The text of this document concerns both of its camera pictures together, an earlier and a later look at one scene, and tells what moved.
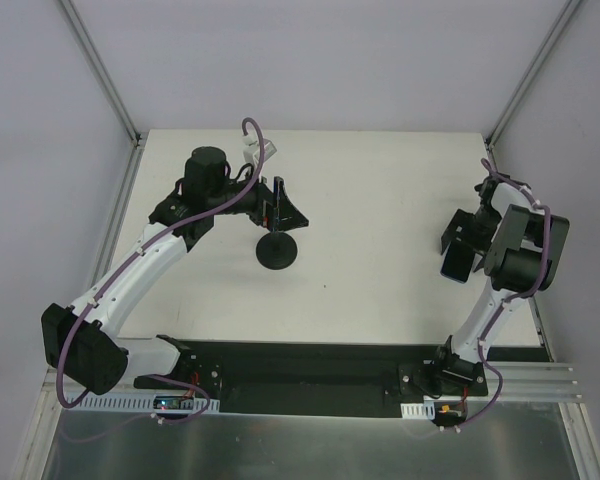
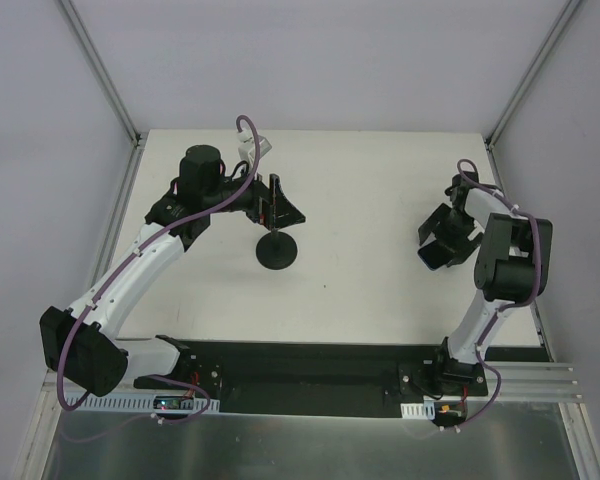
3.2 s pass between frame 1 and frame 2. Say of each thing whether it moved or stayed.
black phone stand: stayed
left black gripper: stayed
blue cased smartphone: moved
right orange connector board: stayed
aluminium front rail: stayed
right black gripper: moved
